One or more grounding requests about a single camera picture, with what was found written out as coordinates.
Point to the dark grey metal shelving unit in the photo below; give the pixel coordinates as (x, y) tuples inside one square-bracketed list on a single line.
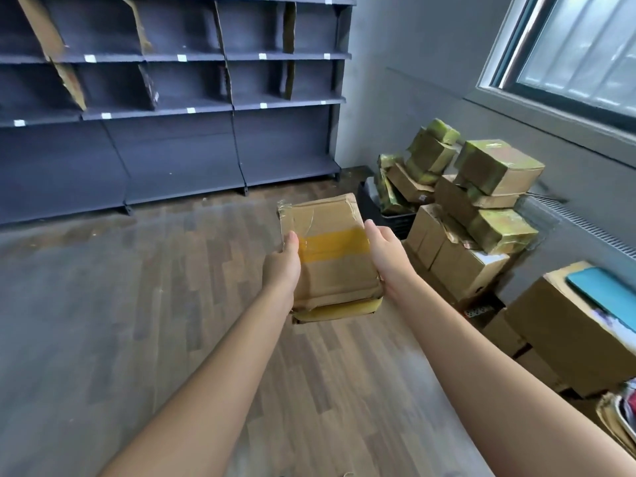
[(174, 143)]

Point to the person's right forearm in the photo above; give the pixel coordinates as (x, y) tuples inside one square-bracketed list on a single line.
[(497, 377)]

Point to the grey floor heater grille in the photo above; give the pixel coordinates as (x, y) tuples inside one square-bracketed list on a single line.
[(586, 221)]

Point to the large open cardboard carton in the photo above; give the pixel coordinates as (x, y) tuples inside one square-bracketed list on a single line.
[(561, 332)]

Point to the grey-framed window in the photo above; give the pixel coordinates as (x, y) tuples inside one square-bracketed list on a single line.
[(571, 49)]

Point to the pile of green-taped cardboard boxes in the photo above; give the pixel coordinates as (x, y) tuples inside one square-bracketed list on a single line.
[(472, 228)]

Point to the person's left forearm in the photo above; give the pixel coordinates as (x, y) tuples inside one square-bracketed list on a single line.
[(223, 392)]

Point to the plain small cardboard carton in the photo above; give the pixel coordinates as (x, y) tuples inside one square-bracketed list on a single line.
[(539, 367), (502, 332)]

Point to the torn cardboard carton with clutter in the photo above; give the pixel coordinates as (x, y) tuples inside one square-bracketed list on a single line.
[(618, 417)]

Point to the black plastic crate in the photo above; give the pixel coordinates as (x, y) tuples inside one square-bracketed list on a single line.
[(370, 198)]

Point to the yellow-taped cardboard box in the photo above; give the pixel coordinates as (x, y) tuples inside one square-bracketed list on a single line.
[(330, 253)]

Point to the row of white shelf labels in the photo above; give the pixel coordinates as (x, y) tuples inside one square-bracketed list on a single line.
[(181, 58)]

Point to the teal flat sheet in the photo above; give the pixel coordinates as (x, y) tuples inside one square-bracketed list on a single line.
[(603, 293)]

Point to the person's right thumb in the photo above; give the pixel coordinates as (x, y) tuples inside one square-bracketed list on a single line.
[(372, 235)]

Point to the person's left thumb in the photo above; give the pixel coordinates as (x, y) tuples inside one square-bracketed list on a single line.
[(291, 243)]

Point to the person's right hand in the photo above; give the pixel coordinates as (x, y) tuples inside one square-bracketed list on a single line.
[(388, 258)]

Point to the row of cardboard shelf dividers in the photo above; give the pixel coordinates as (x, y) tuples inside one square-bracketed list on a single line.
[(69, 86)]

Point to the person's left hand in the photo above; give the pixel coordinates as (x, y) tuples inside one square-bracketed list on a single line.
[(279, 271)]

